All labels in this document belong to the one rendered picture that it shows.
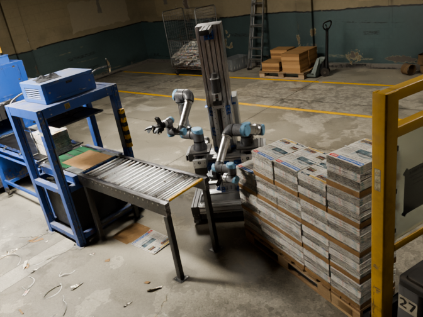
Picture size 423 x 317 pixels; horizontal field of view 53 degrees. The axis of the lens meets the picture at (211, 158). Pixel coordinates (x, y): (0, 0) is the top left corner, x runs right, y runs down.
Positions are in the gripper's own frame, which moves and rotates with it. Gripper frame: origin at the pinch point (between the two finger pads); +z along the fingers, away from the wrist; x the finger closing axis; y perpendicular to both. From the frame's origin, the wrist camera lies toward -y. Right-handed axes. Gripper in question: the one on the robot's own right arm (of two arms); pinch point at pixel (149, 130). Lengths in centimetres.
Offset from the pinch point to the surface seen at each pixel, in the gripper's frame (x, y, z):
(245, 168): -88, 29, -24
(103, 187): 36, 54, 35
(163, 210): -48, 44, 49
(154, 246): -5, 123, 18
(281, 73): 119, 132, -615
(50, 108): 93, -18, 32
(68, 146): 147, 59, -22
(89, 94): 85, -19, -13
